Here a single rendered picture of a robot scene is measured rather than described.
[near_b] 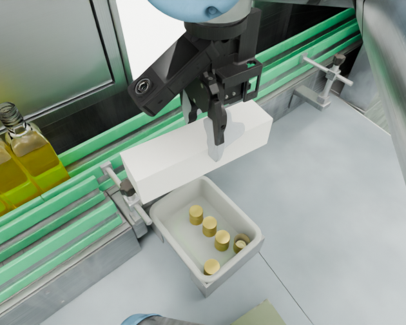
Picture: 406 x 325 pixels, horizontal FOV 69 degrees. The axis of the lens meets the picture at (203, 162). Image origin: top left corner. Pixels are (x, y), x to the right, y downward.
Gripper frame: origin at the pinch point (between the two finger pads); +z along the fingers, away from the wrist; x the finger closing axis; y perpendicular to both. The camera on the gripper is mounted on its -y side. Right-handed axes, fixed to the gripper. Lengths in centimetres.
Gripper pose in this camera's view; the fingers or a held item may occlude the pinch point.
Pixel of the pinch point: (200, 143)
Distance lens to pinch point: 47.3
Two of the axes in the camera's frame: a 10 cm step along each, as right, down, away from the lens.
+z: 0.0, 6.2, 7.8
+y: 8.5, -4.1, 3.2
